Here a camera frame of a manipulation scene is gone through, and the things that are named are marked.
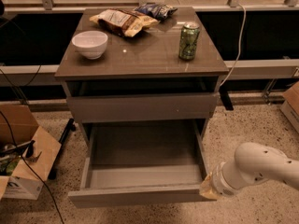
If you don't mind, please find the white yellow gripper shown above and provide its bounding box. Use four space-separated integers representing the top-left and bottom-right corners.
199 162 239 200

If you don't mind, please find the grey drawer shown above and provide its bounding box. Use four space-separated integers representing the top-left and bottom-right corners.
68 119 208 208
67 77 218 123

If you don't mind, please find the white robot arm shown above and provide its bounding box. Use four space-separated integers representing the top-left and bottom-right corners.
199 142 299 200

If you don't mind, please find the grey top drawer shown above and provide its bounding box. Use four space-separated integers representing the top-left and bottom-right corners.
67 77 218 123

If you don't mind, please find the grey drawer cabinet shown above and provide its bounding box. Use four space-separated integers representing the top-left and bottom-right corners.
55 7 228 140

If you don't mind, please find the black stand leg right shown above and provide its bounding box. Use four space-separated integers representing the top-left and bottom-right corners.
219 87 234 111

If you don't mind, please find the black stand leg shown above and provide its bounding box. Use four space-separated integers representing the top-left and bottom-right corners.
219 87 234 111
48 119 76 180

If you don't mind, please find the cardboard box right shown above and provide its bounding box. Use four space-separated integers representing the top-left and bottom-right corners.
280 81 299 133

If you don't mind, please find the green soda can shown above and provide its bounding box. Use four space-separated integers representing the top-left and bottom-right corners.
178 22 200 60

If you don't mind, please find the black stand leg left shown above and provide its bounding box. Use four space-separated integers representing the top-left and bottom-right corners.
48 119 76 180

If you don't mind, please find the open cardboard box left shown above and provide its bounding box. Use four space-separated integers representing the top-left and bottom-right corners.
0 105 61 200

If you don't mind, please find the blue chip bag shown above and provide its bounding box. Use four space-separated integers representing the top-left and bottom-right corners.
135 3 177 21

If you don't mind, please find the brown chip bag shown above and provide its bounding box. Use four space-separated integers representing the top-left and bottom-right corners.
90 8 159 37

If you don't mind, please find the white ceramic bowl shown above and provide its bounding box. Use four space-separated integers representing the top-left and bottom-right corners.
72 31 108 60

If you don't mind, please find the white cable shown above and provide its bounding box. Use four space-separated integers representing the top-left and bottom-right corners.
219 3 248 89

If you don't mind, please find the black cable on floor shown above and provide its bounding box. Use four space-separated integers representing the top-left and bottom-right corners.
0 110 65 224

